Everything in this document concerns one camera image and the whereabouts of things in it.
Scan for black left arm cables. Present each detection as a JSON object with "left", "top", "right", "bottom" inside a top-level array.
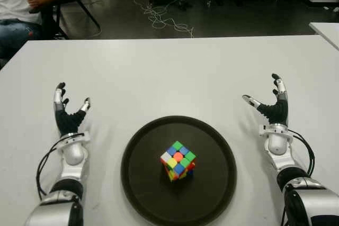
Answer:
[{"left": 36, "top": 137, "right": 72, "bottom": 202}]

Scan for multicoloured Rubik's cube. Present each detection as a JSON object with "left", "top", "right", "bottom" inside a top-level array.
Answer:
[{"left": 160, "top": 140, "right": 197, "bottom": 182}]

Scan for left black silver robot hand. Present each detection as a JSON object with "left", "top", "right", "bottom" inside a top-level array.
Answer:
[{"left": 53, "top": 82, "right": 92, "bottom": 137}]

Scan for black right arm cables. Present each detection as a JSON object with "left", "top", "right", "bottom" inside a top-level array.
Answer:
[{"left": 280, "top": 129, "right": 316, "bottom": 226}]

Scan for dark brown round plate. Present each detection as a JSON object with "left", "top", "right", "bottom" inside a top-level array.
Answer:
[{"left": 120, "top": 115, "right": 238, "bottom": 226}]

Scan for white side table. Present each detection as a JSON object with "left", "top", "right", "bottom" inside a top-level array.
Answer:
[{"left": 309, "top": 21, "right": 339, "bottom": 52}]

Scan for tangled white floor cable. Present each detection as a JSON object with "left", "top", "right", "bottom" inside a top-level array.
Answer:
[{"left": 132, "top": 0, "right": 194, "bottom": 38}]

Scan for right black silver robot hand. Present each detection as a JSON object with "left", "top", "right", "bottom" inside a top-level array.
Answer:
[{"left": 242, "top": 73, "right": 289, "bottom": 126}]

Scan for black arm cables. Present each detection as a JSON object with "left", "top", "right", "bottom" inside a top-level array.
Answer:
[
  {"left": 280, "top": 129, "right": 316, "bottom": 226},
  {"left": 36, "top": 137, "right": 72, "bottom": 202}
]

